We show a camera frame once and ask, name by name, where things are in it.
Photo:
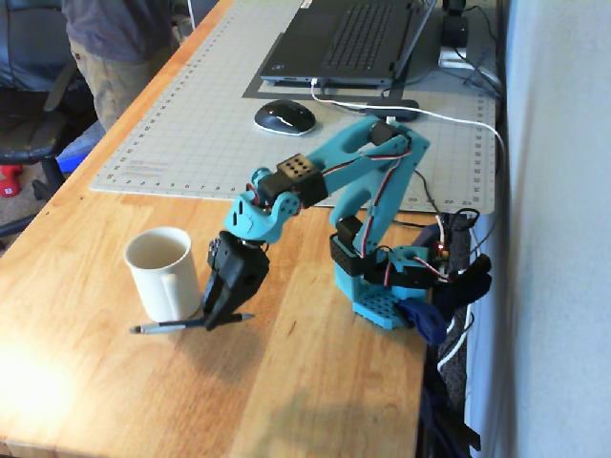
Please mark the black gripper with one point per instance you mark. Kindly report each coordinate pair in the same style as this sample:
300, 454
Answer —
240, 276

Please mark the dark blue pen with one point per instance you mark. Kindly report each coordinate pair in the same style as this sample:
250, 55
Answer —
162, 326

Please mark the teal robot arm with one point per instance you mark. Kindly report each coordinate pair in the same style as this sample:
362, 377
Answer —
353, 167

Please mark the white ceramic mug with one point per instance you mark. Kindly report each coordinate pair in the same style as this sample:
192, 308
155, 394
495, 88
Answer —
143, 286

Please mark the gray gridded cutting mat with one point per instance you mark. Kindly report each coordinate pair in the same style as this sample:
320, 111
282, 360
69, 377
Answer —
200, 143

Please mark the black computer mouse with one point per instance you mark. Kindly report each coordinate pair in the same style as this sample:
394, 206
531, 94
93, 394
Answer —
284, 117

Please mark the light blue box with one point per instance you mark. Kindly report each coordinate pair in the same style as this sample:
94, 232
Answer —
78, 150

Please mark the dark blue table clamp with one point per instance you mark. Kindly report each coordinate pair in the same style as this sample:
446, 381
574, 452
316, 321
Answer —
425, 319

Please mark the red dumbbell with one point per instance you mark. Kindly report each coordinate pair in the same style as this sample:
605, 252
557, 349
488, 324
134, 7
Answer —
9, 183

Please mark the black office chair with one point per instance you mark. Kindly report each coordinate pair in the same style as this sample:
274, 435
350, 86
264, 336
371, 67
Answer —
24, 129

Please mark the black usb hub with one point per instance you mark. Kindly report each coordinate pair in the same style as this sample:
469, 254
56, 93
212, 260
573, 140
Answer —
401, 104

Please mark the person in gray shirt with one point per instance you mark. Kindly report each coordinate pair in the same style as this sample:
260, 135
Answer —
119, 38

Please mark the dark gray laptop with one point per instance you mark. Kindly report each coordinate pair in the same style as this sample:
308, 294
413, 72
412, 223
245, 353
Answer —
334, 38

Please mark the black device on silver base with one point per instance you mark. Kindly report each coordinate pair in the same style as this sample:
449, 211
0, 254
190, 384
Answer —
453, 28

